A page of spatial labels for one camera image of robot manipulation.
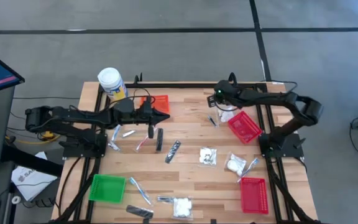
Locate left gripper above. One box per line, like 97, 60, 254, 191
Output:
134, 95, 171, 140

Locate orange plastic basket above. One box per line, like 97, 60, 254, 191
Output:
140, 95, 170, 114

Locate bagged red toothbrush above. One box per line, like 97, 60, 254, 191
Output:
134, 127, 155, 153

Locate bagged white cotton balls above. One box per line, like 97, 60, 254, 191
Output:
198, 147, 218, 168
224, 152, 247, 177
216, 107, 236, 124
172, 195, 195, 221

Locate green plastic basket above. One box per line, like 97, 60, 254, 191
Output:
88, 174, 126, 204

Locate red plastic basket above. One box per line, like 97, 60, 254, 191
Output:
240, 177, 269, 215
227, 111, 263, 145

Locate yellow disinfecting wipes canister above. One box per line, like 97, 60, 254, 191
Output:
97, 67, 129, 105

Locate bagged dark metal tool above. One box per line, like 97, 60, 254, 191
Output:
157, 195, 175, 205

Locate black desk beam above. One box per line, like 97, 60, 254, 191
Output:
1, 144, 63, 177

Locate white printed box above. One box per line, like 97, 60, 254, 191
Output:
11, 151, 58, 202

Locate black aluminium table frame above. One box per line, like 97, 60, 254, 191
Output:
53, 72, 319, 224

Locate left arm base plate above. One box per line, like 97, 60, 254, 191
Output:
62, 132, 108, 159

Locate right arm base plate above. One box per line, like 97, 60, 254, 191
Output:
259, 133, 305, 159

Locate yellow cable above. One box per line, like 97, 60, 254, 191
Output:
6, 134, 61, 145

